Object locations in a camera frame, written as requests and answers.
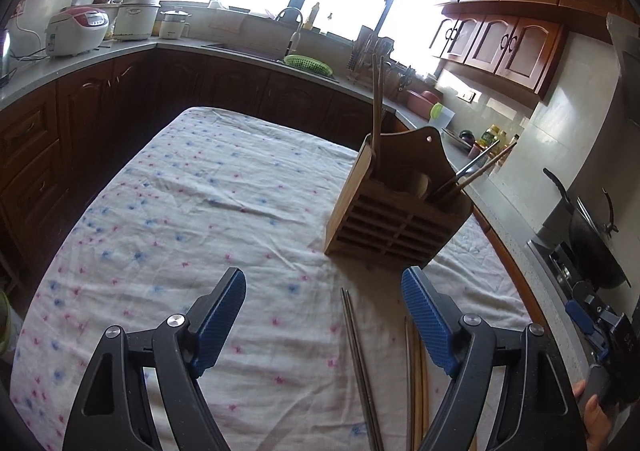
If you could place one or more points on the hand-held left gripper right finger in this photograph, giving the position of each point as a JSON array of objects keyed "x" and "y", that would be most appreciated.
[{"x": 425, "y": 316}]

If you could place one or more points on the person's right hand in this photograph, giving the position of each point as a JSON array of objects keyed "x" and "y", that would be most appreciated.
[{"x": 597, "y": 423}]

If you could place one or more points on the small dark-capped bottle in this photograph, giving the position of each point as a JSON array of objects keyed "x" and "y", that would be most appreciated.
[{"x": 328, "y": 23}]

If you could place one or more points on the wooden cabinets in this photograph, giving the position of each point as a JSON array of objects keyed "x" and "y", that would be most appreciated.
[
  {"x": 100, "y": 121},
  {"x": 510, "y": 46}
]

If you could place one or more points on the steel electric kettle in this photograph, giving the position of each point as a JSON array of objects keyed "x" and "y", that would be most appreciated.
[{"x": 4, "y": 56}]

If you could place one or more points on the range hood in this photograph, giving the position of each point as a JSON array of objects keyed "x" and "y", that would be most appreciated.
[{"x": 627, "y": 71}]

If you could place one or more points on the clear container with green lid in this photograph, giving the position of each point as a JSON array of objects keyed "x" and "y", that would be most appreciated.
[{"x": 442, "y": 117}]

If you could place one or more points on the cooking oil bottle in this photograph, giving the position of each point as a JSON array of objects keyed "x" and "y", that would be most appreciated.
[
  {"x": 501, "y": 138},
  {"x": 489, "y": 136}
]

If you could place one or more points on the white and red rice cooker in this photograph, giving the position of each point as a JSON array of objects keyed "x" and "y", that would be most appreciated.
[{"x": 75, "y": 31}]

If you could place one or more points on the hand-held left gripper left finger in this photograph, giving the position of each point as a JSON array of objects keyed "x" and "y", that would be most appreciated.
[{"x": 220, "y": 316}]

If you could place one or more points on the dark wooden chopstick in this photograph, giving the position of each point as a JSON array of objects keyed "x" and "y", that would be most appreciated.
[{"x": 492, "y": 162}]

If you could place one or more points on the dish rack with utensils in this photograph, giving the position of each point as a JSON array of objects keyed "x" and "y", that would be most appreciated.
[{"x": 365, "y": 56}]

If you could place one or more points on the curved sink faucet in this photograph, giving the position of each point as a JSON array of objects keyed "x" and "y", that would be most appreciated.
[{"x": 295, "y": 38}]

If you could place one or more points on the large white cooker pot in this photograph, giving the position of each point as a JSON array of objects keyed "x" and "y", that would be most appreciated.
[{"x": 135, "y": 16}]

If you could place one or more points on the wooden utensil holder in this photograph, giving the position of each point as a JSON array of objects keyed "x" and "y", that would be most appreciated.
[{"x": 400, "y": 231}]

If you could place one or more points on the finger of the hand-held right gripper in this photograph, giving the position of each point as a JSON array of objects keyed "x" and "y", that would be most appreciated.
[
  {"x": 585, "y": 292},
  {"x": 580, "y": 318}
]

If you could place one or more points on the green plastic basket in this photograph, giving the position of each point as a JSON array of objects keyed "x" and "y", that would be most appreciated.
[{"x": 307, "y": 63}]

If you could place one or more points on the wooden upper cabinets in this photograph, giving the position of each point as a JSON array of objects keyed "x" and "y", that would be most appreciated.
[{"x": 510, "y": 46}]

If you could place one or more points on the black wok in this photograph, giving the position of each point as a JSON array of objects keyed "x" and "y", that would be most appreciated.
[{"x": 595, "y": 251}]

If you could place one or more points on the dark bowl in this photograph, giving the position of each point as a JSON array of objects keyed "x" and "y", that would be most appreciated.
[{"x": 467, "y": 136}]

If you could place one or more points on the small white cooker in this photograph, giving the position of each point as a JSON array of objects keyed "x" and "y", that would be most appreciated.
[{"x": 174, "y": 26}]

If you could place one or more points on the wooden lower cabinets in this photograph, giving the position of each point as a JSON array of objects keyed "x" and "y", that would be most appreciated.
[{"x": 100, "y": 121}]

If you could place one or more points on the small white wall socket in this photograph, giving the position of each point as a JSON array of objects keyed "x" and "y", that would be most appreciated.
[{"x": 468, "y": 96}]

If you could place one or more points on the floral white tablecloth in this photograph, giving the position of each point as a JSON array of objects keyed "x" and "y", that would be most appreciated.
[{"x": 200, "y": 206}]

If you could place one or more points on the yellow bottle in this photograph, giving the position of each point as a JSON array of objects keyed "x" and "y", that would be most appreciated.
[{"x": 313, "y": 17}]

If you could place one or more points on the white wall socket strip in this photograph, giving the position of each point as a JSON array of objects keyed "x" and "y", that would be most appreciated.
[{"x": 21, "y": 6}]

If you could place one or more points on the red lidded pot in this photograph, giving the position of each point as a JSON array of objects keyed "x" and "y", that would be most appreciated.
[{"x": 420, "y": 103}]

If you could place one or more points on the gas stove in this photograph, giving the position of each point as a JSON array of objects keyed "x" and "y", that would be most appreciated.
[{"x": 562, "y": 271}]

